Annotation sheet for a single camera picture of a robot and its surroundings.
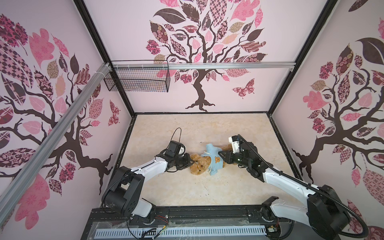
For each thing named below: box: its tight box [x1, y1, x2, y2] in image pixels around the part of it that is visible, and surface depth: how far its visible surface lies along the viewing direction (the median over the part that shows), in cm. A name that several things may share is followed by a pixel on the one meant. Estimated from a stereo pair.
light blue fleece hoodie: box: [201, 143, 224, 176], surface depth 87 cm
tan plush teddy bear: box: [190, 144, 233, 175], surface depth 85 cm
